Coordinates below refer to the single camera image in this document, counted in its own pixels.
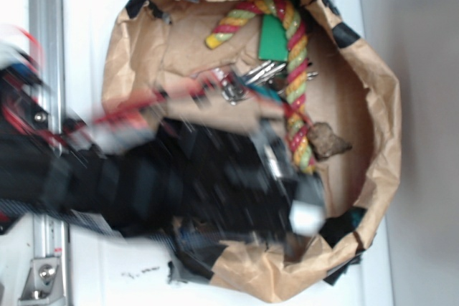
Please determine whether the brown rock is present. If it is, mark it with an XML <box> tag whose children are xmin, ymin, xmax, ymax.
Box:
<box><xmin>307</xmin><ymin>123</ymin><xmax>352</xmax><ymax>161</ymax></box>

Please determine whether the multicoloured twisted rope toy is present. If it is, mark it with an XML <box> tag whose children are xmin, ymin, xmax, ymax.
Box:
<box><xmin>205</xmin><ymin>0</ymin><xmax>316</xmax><ymax>174</ymax></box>

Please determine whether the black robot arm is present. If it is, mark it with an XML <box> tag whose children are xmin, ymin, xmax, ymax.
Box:
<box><xmin>1</xmin><ymin>44</ymin><xmax>326</xmax><ymax>246</ymax></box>

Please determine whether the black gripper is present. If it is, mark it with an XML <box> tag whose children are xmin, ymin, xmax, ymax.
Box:
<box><xmin>153</xmin><ymin>119</ymin><xmax>326</xmax><ymax>242</ymax></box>

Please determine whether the aluminium extrusion rail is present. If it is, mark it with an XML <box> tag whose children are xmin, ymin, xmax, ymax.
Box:
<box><xmin>29</xmin><ymin>0</ymin><xmax>72</xmax><ymax>305</ymax></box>

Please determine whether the silver key bunch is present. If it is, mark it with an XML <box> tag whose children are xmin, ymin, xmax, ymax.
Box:
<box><xmin>219</xmin><ymin>60</ymin><xmax>319</xmax><ymax>106</ymax></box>

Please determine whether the green plastic card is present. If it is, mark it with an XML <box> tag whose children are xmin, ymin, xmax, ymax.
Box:
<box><xmin>258</xmin><ymin>15</ymin><xmax>288</xmax><ymax>62</ymax></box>

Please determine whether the brown paper bag basket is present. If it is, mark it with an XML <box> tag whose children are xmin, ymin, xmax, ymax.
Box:
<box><xmin>102</xmin><ymin>0</ymin><xmax>401</xmax><ymax>302</ymax></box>

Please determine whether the silver corner bracket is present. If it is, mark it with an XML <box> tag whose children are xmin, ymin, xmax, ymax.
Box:
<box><xmin>18</xmin><ymin>257</ymin><xmax>65</xmax><ymax>305</ymax></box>

